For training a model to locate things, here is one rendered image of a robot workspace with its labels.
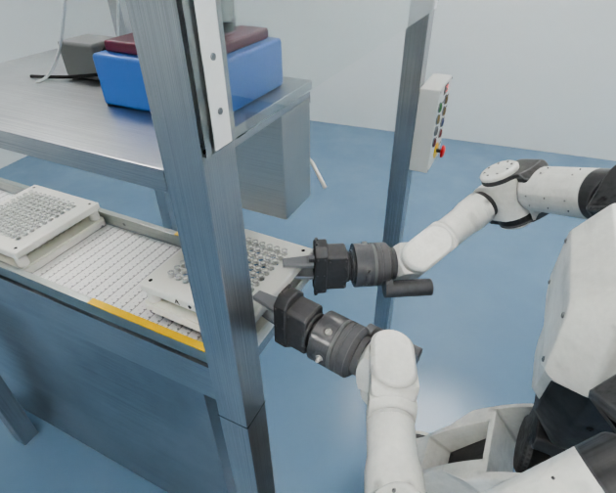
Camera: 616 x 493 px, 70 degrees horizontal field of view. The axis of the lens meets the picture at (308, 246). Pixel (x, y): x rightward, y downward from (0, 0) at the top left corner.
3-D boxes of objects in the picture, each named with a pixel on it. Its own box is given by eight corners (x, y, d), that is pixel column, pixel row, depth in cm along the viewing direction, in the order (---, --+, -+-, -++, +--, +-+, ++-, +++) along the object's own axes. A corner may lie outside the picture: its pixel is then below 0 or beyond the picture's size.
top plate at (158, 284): (140, 291, 84) (137, 282, 83) (219, 227, 102) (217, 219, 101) (246, 334, 75) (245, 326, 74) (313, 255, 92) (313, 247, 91)
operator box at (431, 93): (439, 153, 153) (453, 74, 137) (427, 173, 141) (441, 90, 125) (421, 150, 155) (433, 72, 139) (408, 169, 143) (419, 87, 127)
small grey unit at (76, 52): (137, 72, 82) (129, 37, 78) (108, 83, 77) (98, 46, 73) (97, 67, 85) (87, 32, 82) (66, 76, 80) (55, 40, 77)
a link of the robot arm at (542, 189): (512, 149, 96) (607, 148, 75) (531, 200, 100) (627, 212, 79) (470, 177, 94) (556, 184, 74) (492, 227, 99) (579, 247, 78)
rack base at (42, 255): (106, 224, 121) (104, 216, 119) (25, 277, 103) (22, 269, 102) (44, 204, 129) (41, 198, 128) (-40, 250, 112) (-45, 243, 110)
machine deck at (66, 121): (310, 102, 79) (310, 79, 77) (169, 201, 52) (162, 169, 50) (66, 66, 102) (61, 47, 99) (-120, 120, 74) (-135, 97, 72)
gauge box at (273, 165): (311, 195, 91) (310, 97, 79) (286, 220, 83) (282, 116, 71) (222, 174, 98) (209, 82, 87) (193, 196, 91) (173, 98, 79)
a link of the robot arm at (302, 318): (264, 305, 70) (328, 338, 65) (298, 273, 77) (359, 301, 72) (266, 356, 78) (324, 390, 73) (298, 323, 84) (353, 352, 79)
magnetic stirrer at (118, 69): (286, 82, 76) (284, 23, 70) (211, 124, 60) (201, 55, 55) (192, 69, 83) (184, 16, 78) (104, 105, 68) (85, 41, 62)
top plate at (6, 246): (101, 208, 118) (99, 201, 117) (17, 260, 100) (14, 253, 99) (37, 190, 126) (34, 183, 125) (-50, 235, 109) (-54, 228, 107)
